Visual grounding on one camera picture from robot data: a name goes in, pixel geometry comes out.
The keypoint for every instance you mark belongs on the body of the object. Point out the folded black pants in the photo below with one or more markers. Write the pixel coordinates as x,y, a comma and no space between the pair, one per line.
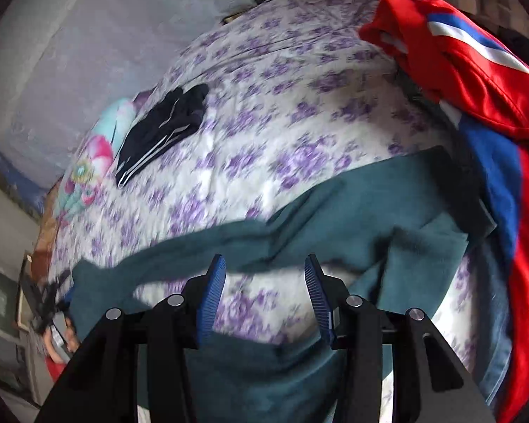
158,132

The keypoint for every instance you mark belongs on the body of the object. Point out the purple cloth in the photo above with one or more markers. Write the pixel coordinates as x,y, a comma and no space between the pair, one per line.
143,98

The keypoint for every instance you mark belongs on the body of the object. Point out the person's left hand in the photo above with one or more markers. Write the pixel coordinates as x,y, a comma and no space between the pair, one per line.
68,337

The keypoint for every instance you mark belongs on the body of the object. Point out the brown pillow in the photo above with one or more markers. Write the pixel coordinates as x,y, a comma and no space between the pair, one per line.
42,255

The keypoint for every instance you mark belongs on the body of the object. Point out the light wooden bed frame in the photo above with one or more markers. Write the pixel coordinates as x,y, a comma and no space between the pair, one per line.
24,291

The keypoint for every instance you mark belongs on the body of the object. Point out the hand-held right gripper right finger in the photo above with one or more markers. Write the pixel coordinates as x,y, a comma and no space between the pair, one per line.
316,291

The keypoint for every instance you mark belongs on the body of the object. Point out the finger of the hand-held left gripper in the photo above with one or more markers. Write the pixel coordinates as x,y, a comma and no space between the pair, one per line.
46,299

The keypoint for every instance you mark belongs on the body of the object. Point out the white lace cover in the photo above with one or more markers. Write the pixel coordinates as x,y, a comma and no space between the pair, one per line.
70,53

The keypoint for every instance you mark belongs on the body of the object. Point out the blue patterned cloth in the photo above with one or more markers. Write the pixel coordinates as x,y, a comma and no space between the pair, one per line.
13,176

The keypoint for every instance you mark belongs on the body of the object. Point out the folded colourful floral blanket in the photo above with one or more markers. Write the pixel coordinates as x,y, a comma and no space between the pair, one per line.
101,136

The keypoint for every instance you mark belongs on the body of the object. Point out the purple floral bed sheet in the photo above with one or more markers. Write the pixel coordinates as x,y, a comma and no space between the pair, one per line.
269,119

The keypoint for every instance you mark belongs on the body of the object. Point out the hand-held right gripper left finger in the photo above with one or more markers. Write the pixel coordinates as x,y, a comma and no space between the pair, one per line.
214,291

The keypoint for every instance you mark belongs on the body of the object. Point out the red blue white garment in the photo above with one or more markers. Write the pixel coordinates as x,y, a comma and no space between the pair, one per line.
467,83

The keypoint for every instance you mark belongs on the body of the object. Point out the blue jeans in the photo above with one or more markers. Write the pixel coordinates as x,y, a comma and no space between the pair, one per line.
496,317

